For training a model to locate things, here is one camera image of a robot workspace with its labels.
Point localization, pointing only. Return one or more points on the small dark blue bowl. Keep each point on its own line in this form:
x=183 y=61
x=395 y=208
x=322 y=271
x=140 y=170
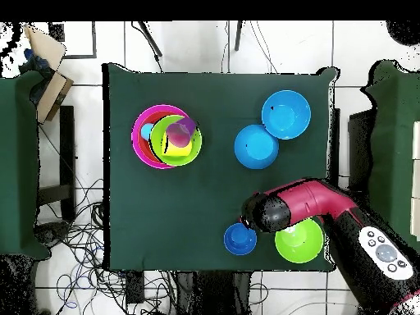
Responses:
x=238 y=241

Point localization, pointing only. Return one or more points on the light blue plastic bowl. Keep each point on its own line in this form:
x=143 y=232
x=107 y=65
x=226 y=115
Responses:
x=256 y=146
x=286 y=115

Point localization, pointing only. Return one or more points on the purple plastic cup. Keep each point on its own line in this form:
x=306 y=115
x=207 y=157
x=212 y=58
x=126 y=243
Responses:
x=178 y=133

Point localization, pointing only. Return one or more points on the green plastic bowl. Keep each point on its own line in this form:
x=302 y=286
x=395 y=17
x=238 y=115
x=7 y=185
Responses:
x=157 y=151
x=300 y=244

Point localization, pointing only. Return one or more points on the orange plastic bowl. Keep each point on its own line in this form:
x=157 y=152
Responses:
x=142 y=147

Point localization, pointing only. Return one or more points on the light blue plastic cup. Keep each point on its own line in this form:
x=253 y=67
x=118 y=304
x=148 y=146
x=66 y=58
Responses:
x=146 y=131

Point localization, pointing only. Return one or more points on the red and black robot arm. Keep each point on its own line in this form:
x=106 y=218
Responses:
x=311 y=200

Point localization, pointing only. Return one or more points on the dark green tablecloth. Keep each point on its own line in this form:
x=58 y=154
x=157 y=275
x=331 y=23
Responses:
x=180 y=213
x=393 y=147
x=16 y=164

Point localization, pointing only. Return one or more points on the black power strip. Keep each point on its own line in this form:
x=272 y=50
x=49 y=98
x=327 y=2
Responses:
x=135 y=288

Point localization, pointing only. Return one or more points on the black rectangular object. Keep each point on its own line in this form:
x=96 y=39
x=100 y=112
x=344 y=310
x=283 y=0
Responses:
x=361 y=147

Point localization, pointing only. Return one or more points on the large pink plastic bowl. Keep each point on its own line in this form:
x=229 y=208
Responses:
x=135 y=137

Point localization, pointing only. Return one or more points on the black tripod leg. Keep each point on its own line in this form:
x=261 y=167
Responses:
x=151 y=39
x=238 y=36

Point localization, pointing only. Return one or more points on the white box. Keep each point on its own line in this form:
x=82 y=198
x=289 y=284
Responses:
x=416 y=147

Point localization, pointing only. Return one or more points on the black metal stand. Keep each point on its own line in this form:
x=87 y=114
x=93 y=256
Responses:
x=67 y=147

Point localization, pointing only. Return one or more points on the black equipment with knob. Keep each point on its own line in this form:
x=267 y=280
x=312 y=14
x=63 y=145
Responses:
x=51 y=233

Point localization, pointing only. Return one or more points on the cardboard box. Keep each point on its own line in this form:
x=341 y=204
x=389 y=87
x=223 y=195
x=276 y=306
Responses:
x=52 y=95

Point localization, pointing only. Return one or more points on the blue cloth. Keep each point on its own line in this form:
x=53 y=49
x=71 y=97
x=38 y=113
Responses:
x=36 y=62

